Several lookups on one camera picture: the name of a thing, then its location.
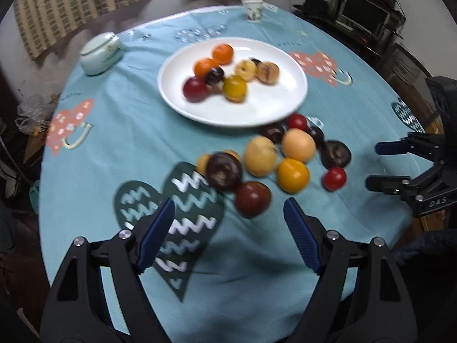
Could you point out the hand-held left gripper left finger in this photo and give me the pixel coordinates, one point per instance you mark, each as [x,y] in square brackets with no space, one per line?
[157,232]

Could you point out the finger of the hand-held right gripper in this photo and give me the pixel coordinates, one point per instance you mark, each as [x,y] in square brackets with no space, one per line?
[385,184]
[387,147]

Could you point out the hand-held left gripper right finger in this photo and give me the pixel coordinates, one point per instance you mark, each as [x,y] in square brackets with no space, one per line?
[301,235]

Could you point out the small red plum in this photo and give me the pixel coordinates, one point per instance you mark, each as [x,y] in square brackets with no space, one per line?
[335,178]

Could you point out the dark brown mangosteen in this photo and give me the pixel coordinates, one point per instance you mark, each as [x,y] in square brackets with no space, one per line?
[335,153]
[224,171]

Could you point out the yellow tangerine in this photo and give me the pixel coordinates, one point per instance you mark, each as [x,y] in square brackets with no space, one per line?
[235,88]
[292,175]

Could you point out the dark red plum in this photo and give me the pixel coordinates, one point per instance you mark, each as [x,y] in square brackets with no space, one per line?
[252,194]

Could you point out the dark purple plum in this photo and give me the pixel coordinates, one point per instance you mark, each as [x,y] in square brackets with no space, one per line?
[255,60]
[214,75]
[316,135]
[273,132]

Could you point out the small orange kumquat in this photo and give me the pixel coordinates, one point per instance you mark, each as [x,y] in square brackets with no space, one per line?
[232,154]
[202,164]

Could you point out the pale orange apricot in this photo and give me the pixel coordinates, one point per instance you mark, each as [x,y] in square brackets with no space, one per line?
[298,145]

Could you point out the tan pear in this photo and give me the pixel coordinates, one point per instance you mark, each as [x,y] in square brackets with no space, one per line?
[260,156]
[267,73]
[245,69]

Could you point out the white plate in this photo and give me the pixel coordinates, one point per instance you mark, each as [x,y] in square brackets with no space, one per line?
[250,107]

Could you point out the orange tangerine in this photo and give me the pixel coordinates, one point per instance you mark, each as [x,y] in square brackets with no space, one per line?
[223,53]
[205,66]

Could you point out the person's right forearm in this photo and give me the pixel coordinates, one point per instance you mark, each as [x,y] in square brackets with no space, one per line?
[425,248]

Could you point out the black media stand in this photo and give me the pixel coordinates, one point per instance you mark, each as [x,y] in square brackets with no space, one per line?
[392,53]

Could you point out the blue printed tablecloth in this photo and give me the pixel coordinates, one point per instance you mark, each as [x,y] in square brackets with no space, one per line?
[125,132]

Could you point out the black monitor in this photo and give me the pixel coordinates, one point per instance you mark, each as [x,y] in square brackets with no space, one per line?
[364,16]

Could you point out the wooden side table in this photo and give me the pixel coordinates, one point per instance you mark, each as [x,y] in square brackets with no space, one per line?
[30,146]

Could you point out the black hat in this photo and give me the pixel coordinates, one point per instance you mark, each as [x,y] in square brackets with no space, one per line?
[316,3]

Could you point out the clear plastic bag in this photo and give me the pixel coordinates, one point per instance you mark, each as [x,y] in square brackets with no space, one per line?
[35,114]

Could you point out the white ceramic lidded jar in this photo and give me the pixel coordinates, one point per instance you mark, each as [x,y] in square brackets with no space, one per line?
[101,53]

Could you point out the printed paper cup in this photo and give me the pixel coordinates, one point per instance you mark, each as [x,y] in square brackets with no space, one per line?
[252,10]

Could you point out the beige checked curtain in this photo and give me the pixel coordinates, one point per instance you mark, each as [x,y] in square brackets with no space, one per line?
[71,7]

